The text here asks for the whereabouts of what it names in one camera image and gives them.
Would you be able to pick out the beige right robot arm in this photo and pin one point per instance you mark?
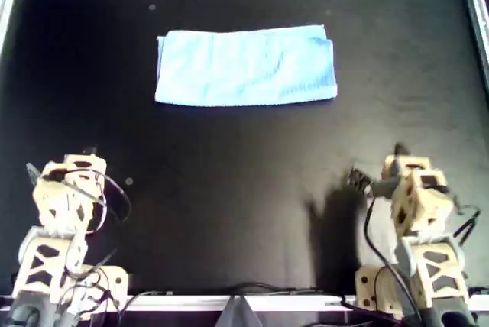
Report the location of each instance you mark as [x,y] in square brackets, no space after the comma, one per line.
[439,277]

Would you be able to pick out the gray right camera bracket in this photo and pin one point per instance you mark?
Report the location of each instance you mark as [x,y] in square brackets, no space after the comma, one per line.
[386,188]

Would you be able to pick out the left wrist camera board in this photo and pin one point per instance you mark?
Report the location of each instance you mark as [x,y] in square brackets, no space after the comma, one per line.
[34,174]

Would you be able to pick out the light blue microfibre cloth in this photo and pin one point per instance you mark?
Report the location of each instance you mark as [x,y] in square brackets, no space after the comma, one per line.
[244,67]

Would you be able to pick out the aluminium frame rail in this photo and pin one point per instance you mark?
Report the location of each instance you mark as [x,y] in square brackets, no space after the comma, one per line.
[8,2]
[179,303]
[475,6]

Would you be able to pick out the gray triangular camera stand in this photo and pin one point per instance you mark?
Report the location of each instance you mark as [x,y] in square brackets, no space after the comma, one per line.
[238,315]

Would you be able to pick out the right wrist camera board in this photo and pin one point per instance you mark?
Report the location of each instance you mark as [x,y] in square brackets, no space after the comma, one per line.
[361,182]

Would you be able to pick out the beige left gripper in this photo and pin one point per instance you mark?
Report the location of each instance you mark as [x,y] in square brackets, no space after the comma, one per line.
[82,164]

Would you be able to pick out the beige right arm base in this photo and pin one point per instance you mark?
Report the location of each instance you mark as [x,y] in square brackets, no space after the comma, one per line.
[366,285]

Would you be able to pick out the beige left robot arm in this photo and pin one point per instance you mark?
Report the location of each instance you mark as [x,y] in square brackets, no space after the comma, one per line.
[38,266]

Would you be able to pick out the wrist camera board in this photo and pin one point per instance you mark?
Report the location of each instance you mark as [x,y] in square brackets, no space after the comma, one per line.
[34,174]
[361,182]

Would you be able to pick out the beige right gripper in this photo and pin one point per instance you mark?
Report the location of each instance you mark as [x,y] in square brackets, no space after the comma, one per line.
[414,163]

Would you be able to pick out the small gray table dot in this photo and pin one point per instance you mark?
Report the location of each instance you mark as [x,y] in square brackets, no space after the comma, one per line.
[129,181]

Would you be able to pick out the beige left arm base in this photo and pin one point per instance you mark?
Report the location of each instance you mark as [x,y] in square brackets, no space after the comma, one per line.
[114,285]

